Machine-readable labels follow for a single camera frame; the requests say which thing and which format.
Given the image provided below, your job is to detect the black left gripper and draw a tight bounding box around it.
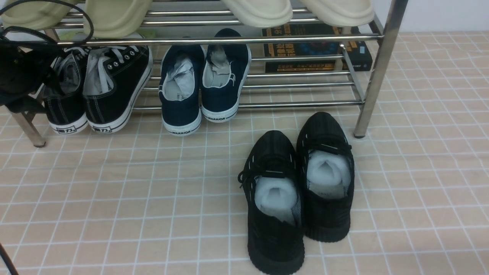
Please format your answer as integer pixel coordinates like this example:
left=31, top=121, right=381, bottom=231
left=0, top=39, right=62, bottom=114

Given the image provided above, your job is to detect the black canvas sneaker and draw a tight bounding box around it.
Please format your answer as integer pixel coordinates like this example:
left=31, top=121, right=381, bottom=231
left=42, top=47, right=91, bottom=135
left=83, top=45, right=153, bottom=134

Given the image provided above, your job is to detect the stainless steel shoe rack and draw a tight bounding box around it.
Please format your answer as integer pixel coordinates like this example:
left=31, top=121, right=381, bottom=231
left=9, top=0, right=409, bottom=148

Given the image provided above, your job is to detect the cream slipper far left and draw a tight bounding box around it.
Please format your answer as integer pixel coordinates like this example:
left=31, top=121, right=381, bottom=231
left=1, top=2, right=71, bottom=30

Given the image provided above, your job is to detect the cream slipper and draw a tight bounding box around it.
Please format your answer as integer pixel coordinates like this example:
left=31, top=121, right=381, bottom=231
left=301, top=0, right=375, bottom=27
left=84, top=0, right=153, bottom=39
left=222, top=0, right=293, bottom=28
left=1, top=2, right=71, bottom=30

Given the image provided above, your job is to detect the green booklet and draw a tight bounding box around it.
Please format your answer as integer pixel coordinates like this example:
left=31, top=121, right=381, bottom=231
left=58, top=29, right=157, bottom=40

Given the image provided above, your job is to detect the navy canvas sneaker left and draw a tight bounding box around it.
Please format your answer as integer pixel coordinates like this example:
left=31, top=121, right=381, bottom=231
left=158, top=45, right=206, bottom=136

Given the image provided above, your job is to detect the navy canvas sneaker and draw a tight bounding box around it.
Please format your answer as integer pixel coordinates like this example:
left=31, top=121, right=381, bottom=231
left=158, top=45, right=206, bottom=136
left=201, top=44, right=252, bottom=123

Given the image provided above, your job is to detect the navy canvas sneaker right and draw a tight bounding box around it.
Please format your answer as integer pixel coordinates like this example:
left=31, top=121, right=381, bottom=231
left=201, top=44, right=252, bottom=123

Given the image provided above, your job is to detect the black yellow book box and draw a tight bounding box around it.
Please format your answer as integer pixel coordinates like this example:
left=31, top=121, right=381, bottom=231
left=262, top=23, right=373, bottom=73

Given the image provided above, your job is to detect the black knit sneaker left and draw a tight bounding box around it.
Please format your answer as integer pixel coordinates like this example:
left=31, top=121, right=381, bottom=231
left=238, top=130, right=304, bottom=275

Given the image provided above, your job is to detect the black knit sneaker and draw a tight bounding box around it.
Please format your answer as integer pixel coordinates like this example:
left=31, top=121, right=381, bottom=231
left=296, top=112, right=355, bottom=243
left=238, top=130, right=304, bottom=275

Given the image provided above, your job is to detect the black knit sneaker right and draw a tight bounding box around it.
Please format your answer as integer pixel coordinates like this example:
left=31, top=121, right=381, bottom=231
left=296, top=112, right=355, bottom=243

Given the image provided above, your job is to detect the cream slipper far right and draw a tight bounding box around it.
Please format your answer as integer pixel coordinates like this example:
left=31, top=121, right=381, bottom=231
left=301, top=0, right=375, bottom=27

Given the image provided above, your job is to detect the black cable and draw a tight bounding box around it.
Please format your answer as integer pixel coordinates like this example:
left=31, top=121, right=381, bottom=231
left=0, top=0, right=94, bottom=48

